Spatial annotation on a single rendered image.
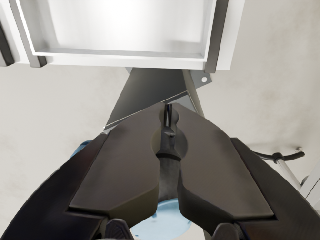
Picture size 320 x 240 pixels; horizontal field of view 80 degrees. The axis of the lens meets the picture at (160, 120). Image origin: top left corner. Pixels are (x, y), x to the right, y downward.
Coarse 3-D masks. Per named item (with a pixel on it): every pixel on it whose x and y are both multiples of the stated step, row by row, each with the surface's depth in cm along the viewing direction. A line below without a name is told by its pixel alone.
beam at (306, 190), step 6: (318, 162) 103; (318, 168) 103; (312, 174) 107; (318, 174) 103; (306, 180) 111; (312, 180) 107; (318, 180) 103; (306, 186) 111; (312, 186) 106; (318, 186) 103; (300, 192) 115; (306, 192) 111; (312, 192) 106; (318, 192) 102; (306, 198) 111; (312, 198) 106; (318, 198) 102; (312, 204) 106; (318, 204) 104
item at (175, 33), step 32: (32, 0) 28; (64, 0) 28; (96, 0) 28; (128, 0) 28; (160, 0) 28; (192, 0) 27; (32, 32) 28; (64, 32) 30; (96, 32) 30; (128, 32) 30; (160, 32) 30; (192, 32) 30
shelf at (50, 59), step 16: (240, 0) 27; (0, 16) 29; (240, 16) 29; (16, 32) 31; (224, 32) 30; (16, 48) 32; (224, 48) 31; (64, 64) 33; (80, 64) 33; (96, 64) 33; (112, 64) 33; (128, 64) 33; (144, 64) 33; (160, 64) 33; (176, 64) 33; (192, 64) 33; (224, 64) 32
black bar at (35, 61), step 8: (8, 0) 26; (16, 8) 27; (16, 16) 27; (16, 24) 28; (24, 32) 29; (24, 40) 29; (24, 48) 30; (32, 56) 30; (40, 56) 31; (32, 64) 31; (40, 64) 31
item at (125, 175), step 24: (144, 120) 10; (120, 144) 8; (144, 144) 8; (96, 168) 7; (120, 168) 7; (144, 168) 7; (96, 192) 6; (120, 192) 6; (144, 192) 6; (120, 216) 6; (144, 216) 7
